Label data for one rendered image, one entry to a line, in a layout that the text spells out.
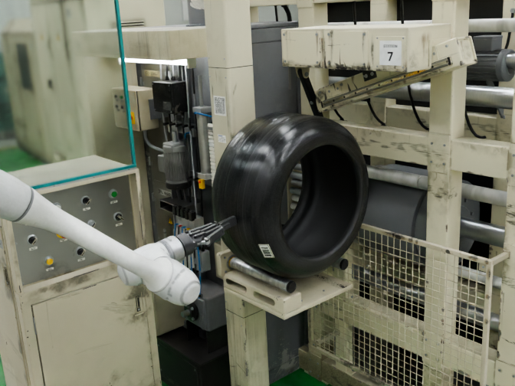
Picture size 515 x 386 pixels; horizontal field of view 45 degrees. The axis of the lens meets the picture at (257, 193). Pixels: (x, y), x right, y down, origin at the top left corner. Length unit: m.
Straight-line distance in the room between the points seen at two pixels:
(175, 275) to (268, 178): 0.49
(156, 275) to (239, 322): 0.99
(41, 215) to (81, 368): 1.14
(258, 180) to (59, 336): 1.05
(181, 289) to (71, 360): 0.99
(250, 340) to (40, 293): 0.89
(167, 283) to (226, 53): 0.97
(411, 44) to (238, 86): 0.68
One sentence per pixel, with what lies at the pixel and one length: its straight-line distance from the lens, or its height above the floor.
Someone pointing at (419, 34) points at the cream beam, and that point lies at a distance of 2.19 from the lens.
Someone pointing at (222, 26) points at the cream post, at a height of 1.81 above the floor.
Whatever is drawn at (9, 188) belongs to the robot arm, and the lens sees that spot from 1.64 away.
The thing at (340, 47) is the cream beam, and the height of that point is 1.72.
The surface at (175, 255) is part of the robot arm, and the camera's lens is 1.99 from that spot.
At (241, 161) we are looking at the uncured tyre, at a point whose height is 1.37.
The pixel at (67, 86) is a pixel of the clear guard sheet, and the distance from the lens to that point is 2.45.
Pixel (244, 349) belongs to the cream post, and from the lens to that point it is 2.77.
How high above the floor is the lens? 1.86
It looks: 16 degrees down
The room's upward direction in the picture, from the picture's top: 3 degrees counter-clockwise
